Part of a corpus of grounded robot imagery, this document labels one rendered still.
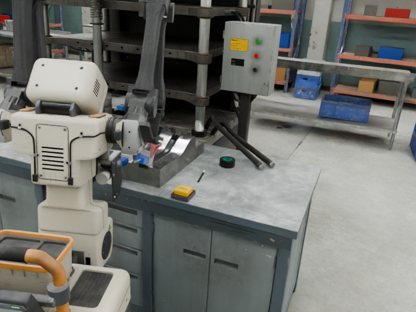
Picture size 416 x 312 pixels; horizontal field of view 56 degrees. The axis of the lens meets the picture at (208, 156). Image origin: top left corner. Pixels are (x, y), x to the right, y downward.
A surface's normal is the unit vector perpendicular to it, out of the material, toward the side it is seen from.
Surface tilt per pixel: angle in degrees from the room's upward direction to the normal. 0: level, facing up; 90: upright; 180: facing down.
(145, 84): 66
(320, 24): 90
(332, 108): 92
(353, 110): 93
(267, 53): 90
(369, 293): 0
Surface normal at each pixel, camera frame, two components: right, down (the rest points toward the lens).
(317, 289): 0.06, -0.93
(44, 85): -0.04, -0.35
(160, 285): -0.38, 0.33
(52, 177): -0.10, 0.23
